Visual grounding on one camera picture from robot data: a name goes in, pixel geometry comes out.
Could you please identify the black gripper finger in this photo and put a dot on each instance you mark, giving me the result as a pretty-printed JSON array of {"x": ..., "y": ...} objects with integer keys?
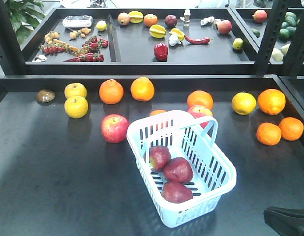
[{"x": 285, "y": 221}]

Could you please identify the light blue plastic basket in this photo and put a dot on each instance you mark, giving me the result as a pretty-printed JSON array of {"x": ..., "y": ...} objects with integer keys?
[{"x": 194, "y": 140}]

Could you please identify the dark red apple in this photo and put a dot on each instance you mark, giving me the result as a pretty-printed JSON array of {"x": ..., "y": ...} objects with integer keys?
[
  {"x": 176, "y": 192},
  {"x": 159, "y": 156}
]

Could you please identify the red-yellow apple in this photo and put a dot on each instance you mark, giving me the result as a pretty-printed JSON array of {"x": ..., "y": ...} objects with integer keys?
[{"x": 178, "y": 169}]

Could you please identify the small orange lower left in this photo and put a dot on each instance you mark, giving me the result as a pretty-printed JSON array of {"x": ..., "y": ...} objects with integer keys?
[{"x": 268, "y": 134}]

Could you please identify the small orange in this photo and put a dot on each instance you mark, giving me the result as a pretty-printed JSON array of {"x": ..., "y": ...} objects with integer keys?
[
  {"x": 156, "y": 112},
  {"x": 268, "y": 134},
  {"x": 291, "y": 128}
]

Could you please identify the small orange lower right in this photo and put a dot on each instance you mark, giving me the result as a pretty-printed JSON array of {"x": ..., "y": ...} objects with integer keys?
[{"x": 291, "y": 128}]

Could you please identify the large orange far right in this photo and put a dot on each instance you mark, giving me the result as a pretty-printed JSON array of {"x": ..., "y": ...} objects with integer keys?
[{"x": 271, "y": 101}]

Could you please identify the yellow orange right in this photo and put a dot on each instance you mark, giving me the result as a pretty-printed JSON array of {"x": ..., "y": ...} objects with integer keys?
[{"x": 243, "y": 103}]

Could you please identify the pink-red apple centre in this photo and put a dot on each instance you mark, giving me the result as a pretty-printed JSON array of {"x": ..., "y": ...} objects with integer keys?
[{"x": 198, "y": 111}]

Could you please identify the pink-red apple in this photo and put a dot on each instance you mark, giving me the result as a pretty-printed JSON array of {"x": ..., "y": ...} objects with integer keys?
[
  {"x": 198, "y": 111},
  {"x": 114, "y": 128}
]

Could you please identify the orange behind centre apple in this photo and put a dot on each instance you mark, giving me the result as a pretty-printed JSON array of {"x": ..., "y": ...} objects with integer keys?
[{"x": 200, "y": 97}]

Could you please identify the small orange centre left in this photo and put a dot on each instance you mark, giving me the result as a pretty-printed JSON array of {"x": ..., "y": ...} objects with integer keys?
[{"x": 156, "y": 112}]

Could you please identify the yellow-green small apple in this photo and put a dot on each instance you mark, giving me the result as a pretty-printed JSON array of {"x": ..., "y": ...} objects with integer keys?
[{"x": 238, "y": 44}]

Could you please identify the pink-red apple far left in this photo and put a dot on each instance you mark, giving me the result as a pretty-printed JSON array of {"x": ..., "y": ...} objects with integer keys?
[{"x": 114, "y": 128}]

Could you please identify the red chili pepper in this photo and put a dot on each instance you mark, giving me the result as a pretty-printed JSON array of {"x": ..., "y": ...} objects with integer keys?
[{"x": 200, "y": 41}]

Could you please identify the red apple rear tray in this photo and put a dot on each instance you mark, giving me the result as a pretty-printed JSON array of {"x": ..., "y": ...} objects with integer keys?
[{"x": 224, "y": 26}]

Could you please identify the red pomegranate right tray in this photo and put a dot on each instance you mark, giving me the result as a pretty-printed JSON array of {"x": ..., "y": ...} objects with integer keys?
[{"x": 259, "y": 16}]

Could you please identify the red bell pepper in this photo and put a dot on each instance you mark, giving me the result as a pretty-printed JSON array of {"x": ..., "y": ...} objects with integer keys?
[{"x": 161, "y": 51}]

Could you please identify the white garlic bulb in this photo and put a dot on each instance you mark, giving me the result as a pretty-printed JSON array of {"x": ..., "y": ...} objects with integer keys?
[{"x": 174, "y": 40}]

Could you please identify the yellow starfruit right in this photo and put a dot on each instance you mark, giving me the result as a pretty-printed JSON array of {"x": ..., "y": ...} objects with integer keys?
[{"x": 178, "y": 33}]

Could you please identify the yellow starfruit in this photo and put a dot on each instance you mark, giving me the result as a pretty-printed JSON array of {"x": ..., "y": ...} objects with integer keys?
[
  {"x": 178, "y": 33},
  {"x": 135, "y": 17},
  {"x": 157, "y": 31}
]

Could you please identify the yellow starfruit left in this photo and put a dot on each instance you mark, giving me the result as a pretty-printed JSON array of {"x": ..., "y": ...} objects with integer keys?
[{"x": 157, "y": 31}]

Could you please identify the dark purple onion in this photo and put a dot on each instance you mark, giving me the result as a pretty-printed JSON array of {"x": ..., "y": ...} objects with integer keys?
[{"x": 171, "y": 21}]

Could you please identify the yellow-green apple front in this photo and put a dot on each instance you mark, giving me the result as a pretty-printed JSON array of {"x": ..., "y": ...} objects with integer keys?
[{"x": 76, "y": 106}]

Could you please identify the orange persimmon rear tray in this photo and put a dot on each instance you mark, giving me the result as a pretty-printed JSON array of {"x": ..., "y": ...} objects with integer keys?
[{"x": 150, "y": 19}]

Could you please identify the black wood-panel fruit stand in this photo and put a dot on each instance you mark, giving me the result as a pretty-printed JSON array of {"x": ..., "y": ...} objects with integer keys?
[{"x": 98, "y": 138}]

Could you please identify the yellow starfruit back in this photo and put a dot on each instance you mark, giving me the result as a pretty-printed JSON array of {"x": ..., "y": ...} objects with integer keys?
[{"x": 135, "y": 17}]

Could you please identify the pomegranate rear tray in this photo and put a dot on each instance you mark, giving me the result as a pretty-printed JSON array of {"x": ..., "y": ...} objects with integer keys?
[{"x": 123, "y": 19}]

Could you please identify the yellow lemon rear tray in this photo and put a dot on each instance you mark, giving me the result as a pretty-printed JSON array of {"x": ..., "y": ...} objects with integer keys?
[{"x": 101, "y": 25}]

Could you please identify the brown mushroom cap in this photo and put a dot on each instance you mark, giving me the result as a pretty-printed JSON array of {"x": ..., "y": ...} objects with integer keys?
[{"x": 45, "y": 96}]

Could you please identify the white electronic scale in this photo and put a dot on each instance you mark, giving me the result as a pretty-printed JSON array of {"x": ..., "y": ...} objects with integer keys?
[{"x": 77, "y": 21}]

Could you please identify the green potted plant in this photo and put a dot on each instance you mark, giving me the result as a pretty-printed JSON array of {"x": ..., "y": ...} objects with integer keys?
[{"x": 25, "y": 16}]

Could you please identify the black perforated upright post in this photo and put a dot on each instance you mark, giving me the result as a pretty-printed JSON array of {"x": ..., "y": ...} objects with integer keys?
[{"x": 270, "y": 35}]

